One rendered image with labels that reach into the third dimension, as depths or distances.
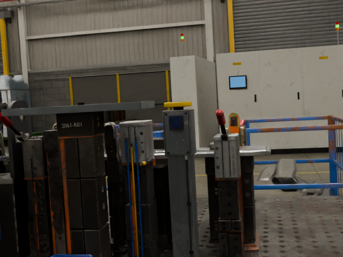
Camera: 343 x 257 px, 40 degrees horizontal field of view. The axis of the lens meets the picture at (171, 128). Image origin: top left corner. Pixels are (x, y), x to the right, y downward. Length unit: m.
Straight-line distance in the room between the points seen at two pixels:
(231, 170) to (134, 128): 0.29
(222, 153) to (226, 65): 8.00
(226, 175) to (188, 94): 8.04
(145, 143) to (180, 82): 8.04
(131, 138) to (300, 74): 8.03
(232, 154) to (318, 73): 8.04
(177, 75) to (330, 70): 2.88
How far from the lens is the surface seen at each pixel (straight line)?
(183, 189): 1.17
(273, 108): 9.23
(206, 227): 1.74
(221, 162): 1.30
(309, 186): 3.23
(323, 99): 9.30
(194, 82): 9.29
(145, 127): 1.33
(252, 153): 1.41
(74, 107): 1.18
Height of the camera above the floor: 1.17
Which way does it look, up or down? 4 degrees down
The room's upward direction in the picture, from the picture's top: 3 degrees counter-clockwise
